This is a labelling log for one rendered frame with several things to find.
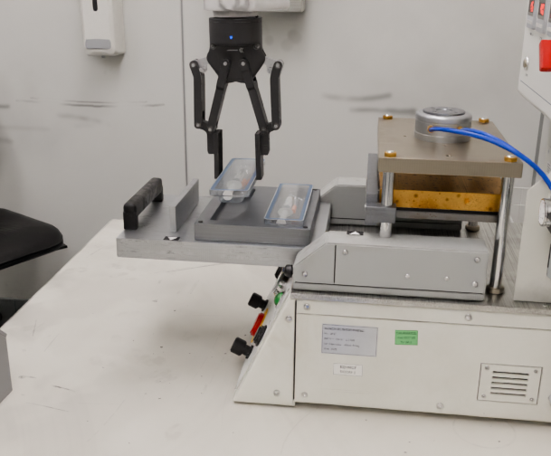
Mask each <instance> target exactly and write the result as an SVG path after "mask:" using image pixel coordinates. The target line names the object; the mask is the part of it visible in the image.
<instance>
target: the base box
mask: <svg viewBox="0 0 551 456"><path fill-rule="evenodd" d="M233 400H234V401H237V402H248V403H259V404H281V405H292V406H295V403H296V402H301V403H312V404H333V405H344V406H356V407H367V408H379V409H390V410H401V411H413V412H424V413H446V414H457V415H468V416H479V417H491V418H502V419H513V420H525V421H536V422H548V423H551V315H538V314H524V313H509V312H496V311H481V310H467V309H440V308H426V307H412V306H397V305H384V304H369V303H355V302H341V301H327V300H313V299H291V298H290V294H289V296H288V297H287V299H286V301H285V303H284V304H283V306H282V308H281V310H280V313H279V314H278V316H277V317H276V319H275V321H274V323H273V324H272V326H271V329H270V331H269V333H268V334H267V336H266V338H265V339H264V341H263V343H262V345H261V347H260V349H259V351H258V353H257V355H256V356H255V358H254V359H253V361H252V364H251V365H250V367H249V369H248V371H247V373H246V375H245V376H244V378H243V380H242V382H241V384H240V385H239V387H238V389H237V391H236V393H235V396H234V398H233Z"/></svg>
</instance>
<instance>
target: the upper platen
mask: <svg viewBox="0 0 551 456"><path fill-rule="evenodd" d="M382 185H383V172H378V203H381V200H382ZM500 186H501V179H500V177H488V176H448V175H427V174H407V173H395V180H394V204H396V217H395V218H412V219H429V220H447V221H465V222H483V223H496V222H497V216H498V209H499V193H500Z"/></svg>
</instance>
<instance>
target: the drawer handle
mask: <svg viewBox="0 0 551 456"><path fill-rule="evenodd" d="M163 200H164V195H163V185H162V179H161V178H158V177H153V178H151V179H150V180H149V181H148V182H147V183H146V184H145V185H144V186H142V187H141V188H140V189H139V190H138V191H137V192H136V193H135V194H134V195H133V196H132V197H131V198H130V199H129V200H128V201H127V202H126V203H124V206H123V211H124V212H123V223H124V229H125V230H137V228H138V216H139V215H140V214H141V213H142V212H143V211H144V210H145V209H146V207H147V206H148V205H149V204H150V203H151V202H162V201H163Z"/></svg>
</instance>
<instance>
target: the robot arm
mask: <svg viewBox="0 0 551 456"><path fill-rule="evenodd" d="M289 7H290V0H204V10H212V11H213V13H214V16H215V17H209V39H210V49H209V52H208V53H207V55H206V57H204V58H202V59H199V60H198V59H194V60H193V61H191V62H190V63H189V67H190V70H191V72H192V74H193V77H194V125H195V128H198V129H202V130H204V131H205V132H206V134H207V152H208V154H214V179H217V177H218V176H219V175H220V174H221V173H222V171H223V130H222V129H217V128H218V127H217V126H218V122H219V118H220V115H221V111H222V107H223V101H224V96H225V92H226V89H227V86H228V83H232V82H235V81H237V82H240V83H245V86H246V89H247V91H248V92H249V96H250V99H251V103H252V107H253V111H254V114H255V118H256V120H257V123H258V127H259V130H257V131H256V133H255V134H254V136H255V160H256V180H262V178H263V176H264V168H263V156H268V154H269V152H270V133H271V132H272V131H273V130H278V129H279V128H280V126H281V100H280V74H281V71H282V68H283V64H284V62H283V60H274V59H272V58H269V57H266V53H265V52H264V50H263V48H262V17H260V16H258V11H270V10H288V9H289ZM208 63H209V64H210V66H211V67H212V68H213V70H214V71H215V73H216V74H217V75H218V79H217V82H216V89H215V93H214V100H213V104H212V107H211V111H210V115H209V119H208V121H207V120H205V76H204V73H205V72H206V71H207V64H208ZM263 64H265V65H266V66H267V72H268V73H269V74H270V75H271V77H270V86H271V122H269V121H268V119H267V115H266V112H265V108H264V106H263V102H262V99H261V94H260V91H259V87H258V82H257V79H256V74H257V73H258V71H259V70H260V68H261V67H262V65H263ZM216 129H217V130H216Z"/></svg>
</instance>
